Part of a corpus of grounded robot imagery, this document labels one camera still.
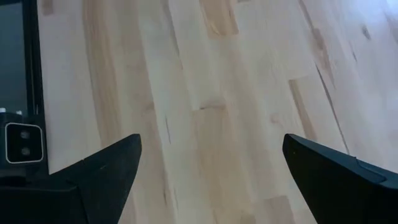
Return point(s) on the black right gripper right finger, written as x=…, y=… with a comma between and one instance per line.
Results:
x=342, y=189

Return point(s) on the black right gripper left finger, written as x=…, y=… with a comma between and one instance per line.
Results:
x=102, y=186

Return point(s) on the small black camera module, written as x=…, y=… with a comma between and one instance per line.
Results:
x=23, y=143

